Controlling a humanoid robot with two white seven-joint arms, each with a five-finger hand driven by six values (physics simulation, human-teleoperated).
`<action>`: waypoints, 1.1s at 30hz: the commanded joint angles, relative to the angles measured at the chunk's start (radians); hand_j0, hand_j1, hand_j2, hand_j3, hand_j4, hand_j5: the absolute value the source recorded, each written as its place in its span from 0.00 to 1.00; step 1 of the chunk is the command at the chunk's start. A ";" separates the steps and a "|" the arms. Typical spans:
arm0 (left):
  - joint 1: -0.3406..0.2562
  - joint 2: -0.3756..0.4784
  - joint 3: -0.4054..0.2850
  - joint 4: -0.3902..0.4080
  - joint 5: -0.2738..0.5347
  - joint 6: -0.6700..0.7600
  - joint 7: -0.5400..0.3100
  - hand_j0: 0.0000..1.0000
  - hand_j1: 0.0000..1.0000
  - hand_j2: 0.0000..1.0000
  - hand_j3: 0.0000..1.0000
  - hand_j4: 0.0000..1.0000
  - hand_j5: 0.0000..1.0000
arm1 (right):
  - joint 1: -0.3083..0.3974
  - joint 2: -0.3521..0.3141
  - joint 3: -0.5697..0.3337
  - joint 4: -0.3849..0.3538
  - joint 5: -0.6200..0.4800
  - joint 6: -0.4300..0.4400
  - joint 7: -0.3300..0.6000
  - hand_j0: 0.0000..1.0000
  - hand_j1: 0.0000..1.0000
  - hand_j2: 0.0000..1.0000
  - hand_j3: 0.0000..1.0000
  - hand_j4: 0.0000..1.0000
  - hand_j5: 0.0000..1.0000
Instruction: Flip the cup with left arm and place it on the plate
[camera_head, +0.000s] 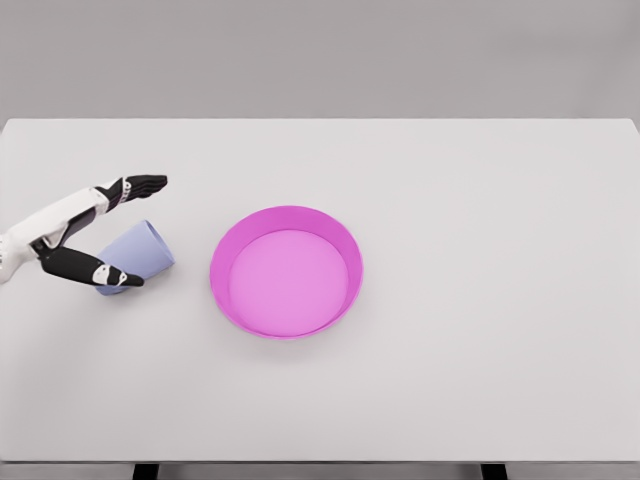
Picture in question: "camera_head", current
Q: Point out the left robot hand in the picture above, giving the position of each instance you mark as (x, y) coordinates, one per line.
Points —
(55, 215)

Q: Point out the lavender cup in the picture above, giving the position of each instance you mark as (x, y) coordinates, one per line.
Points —
(137, 250)

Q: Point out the pink round plate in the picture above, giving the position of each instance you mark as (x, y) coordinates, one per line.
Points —
(287, 280)

